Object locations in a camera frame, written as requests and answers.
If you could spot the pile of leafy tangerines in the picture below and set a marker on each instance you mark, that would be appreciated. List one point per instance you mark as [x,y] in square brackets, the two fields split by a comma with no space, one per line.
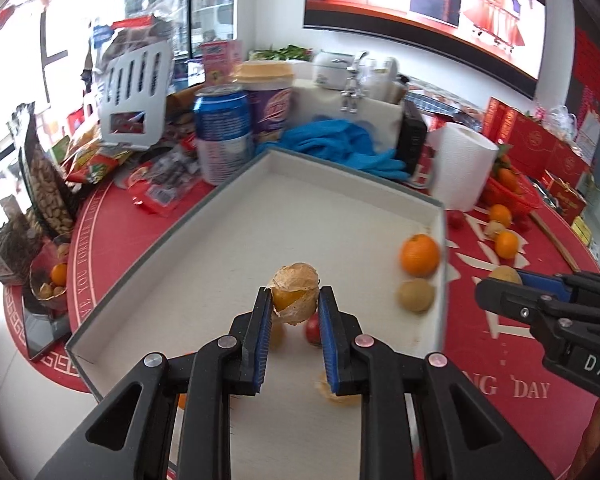
[507,178]

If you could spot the red plastic basket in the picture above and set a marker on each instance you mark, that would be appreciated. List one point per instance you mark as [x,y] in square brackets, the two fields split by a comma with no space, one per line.
[517,200]

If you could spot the white slotted plastic basket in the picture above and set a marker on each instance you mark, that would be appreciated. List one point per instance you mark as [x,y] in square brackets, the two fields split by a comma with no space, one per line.
[135,90]

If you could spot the white square tub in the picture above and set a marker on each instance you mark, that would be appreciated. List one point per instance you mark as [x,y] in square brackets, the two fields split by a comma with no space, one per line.
[380,120]

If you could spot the black phone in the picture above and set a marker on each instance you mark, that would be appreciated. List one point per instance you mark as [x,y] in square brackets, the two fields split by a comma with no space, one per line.
[45,332]

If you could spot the bag of peanuts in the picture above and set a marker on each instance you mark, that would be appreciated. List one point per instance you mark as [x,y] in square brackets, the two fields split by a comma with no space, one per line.
[45,190]

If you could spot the purple instant cup yellow lid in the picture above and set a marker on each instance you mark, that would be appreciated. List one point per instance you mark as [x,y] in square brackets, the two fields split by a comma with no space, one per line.
[267,105]

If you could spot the pink carton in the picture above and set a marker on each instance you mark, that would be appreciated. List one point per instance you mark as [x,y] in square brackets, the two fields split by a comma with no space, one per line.
[220,60]

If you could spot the glass bowl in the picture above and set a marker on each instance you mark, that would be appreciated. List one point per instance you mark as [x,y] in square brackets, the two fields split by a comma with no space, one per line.
[47,290]

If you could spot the green and red snack packet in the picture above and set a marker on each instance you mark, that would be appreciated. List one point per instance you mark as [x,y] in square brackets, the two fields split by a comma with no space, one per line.
[97,165]

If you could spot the small green fruit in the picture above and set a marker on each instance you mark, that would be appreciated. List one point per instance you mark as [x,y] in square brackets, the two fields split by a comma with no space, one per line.
[505,275]

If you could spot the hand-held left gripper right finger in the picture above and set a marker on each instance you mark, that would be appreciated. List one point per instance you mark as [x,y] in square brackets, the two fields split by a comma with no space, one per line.
[328,350]

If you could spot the blue soda can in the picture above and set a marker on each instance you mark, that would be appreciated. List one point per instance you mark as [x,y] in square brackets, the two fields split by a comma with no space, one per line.
[222,135]

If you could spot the black box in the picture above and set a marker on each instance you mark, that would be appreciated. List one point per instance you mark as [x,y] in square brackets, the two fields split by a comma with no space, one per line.
[412,135]

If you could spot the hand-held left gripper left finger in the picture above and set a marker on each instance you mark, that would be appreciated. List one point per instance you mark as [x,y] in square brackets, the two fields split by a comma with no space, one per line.
[265,340]

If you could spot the green-brown kiwi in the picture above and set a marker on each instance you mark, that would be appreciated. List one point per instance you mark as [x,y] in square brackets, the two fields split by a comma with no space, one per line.
[416,295]

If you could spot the white small appliance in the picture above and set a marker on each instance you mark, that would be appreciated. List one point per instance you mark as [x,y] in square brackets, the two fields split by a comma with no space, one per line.
[332,70]

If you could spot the red wall decoration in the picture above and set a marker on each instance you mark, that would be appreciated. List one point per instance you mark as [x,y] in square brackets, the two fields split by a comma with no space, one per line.
[587,70]

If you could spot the red gift box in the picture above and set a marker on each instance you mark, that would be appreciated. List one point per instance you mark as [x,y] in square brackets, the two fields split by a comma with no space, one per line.
[497,117]
[532,140]
[565,197]
[572,160]

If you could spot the yellow packet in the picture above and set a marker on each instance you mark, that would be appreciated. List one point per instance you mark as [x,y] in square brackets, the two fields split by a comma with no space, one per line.
[584,230]

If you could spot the clear plastic bag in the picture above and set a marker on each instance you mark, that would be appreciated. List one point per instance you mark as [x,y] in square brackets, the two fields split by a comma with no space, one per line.
[555,120]

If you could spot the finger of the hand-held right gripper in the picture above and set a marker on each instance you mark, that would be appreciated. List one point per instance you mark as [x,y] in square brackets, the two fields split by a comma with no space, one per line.
[542,282]
[505,297]

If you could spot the grey box with white inside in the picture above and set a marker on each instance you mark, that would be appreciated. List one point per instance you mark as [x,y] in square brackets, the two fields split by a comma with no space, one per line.
[230,240]

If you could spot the red snack packets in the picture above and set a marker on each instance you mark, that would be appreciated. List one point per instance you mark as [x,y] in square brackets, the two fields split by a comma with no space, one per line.
[165,180]

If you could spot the blue rubber gloves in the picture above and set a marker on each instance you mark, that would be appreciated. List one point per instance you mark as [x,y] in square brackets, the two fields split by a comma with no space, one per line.
[340,142]

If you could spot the white paper towel roll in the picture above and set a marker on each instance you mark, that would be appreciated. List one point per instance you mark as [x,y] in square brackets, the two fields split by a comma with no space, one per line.
[460,165]

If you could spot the chrome metal faucet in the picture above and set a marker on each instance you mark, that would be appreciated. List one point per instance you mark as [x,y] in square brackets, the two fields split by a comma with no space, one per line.
[351,90]

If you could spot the small red fruit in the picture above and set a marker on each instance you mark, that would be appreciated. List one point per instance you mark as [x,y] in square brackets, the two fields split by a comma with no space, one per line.
[522,223]
[455,218]
[312,330]

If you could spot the plaid cloth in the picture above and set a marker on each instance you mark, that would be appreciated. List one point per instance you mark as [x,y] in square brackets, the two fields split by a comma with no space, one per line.
[445,107]

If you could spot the wooden stick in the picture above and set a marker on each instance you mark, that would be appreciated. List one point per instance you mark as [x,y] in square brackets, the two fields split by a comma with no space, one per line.
[555,242]

